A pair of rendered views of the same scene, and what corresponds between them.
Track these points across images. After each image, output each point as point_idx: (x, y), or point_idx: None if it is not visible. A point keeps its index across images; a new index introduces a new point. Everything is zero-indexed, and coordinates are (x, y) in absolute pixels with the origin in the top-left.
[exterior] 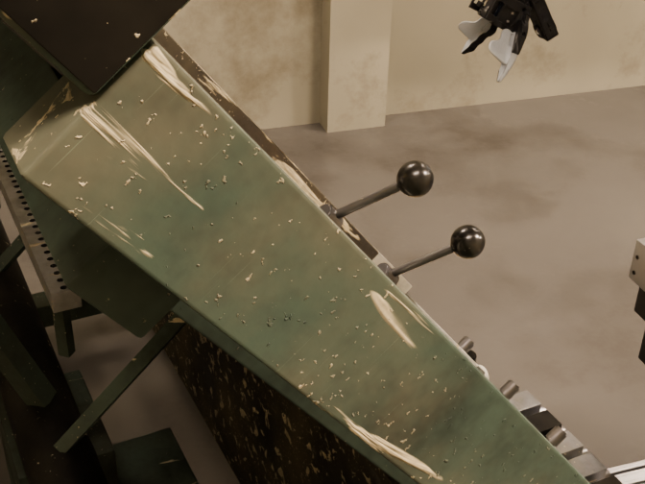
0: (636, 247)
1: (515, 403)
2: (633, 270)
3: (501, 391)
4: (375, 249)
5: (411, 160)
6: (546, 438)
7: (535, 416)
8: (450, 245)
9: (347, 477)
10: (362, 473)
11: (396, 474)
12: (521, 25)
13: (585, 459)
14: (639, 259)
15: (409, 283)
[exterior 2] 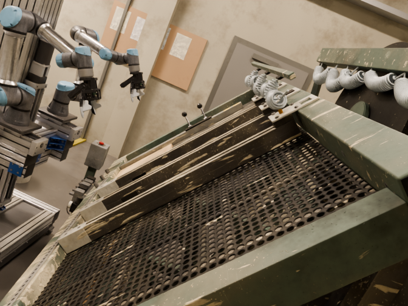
0: (36, 145)
1: (82, 190)
2: (34, 152)
3: (104, 178)
4: (119, 176)
5: (200, 104)
6: (108, 172)
7: (83, 187)
8: (186, 116)
9: None
10: None
11: None
12: None
13: (87, 180)
14: (37, 147)
15: (100, 186)
